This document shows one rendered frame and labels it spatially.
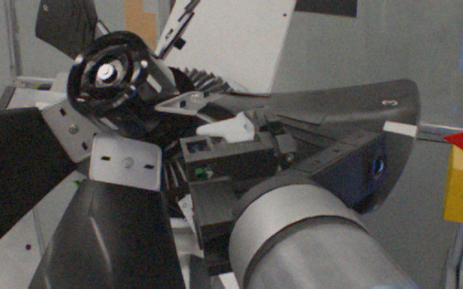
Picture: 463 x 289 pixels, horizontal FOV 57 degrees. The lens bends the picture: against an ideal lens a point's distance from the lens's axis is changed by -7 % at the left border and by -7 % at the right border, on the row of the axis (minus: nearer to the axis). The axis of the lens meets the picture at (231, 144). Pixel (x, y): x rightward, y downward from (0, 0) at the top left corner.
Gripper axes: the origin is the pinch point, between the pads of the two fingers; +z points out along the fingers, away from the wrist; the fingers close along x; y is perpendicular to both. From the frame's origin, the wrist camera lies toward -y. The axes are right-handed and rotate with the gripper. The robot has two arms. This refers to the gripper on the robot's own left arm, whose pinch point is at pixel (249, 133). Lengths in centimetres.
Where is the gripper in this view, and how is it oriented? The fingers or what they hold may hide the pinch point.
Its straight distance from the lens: 46.0
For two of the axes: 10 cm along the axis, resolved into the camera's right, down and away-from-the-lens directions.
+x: 1.1, 9.4, 3.4
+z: -1.9, -3.1, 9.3
